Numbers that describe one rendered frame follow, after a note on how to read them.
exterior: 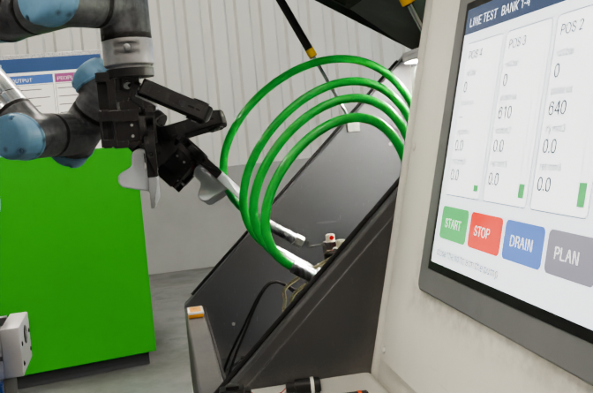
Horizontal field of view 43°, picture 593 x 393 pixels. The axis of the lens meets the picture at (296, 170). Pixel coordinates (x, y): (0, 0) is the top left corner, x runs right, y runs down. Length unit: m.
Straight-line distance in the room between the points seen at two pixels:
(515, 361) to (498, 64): 0.28
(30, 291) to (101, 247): 0.45
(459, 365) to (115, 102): 0.65
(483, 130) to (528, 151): 0.10
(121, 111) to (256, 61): 6.79
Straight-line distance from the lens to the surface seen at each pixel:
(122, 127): 1.15
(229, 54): 7.87
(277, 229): 1.32
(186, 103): 1.16
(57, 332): 4.58
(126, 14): 1.16
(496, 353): 0.70
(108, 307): 4.59
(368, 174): 1.67
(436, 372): 0.82
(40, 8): 1.09
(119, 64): 1.15
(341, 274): 0.99
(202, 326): 1.47
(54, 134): 1.32
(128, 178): 1.16
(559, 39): 0.66
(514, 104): 0.71
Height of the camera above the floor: 1.30
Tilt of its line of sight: 3 degrees down
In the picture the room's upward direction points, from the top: 5 degrees counter-clockwise
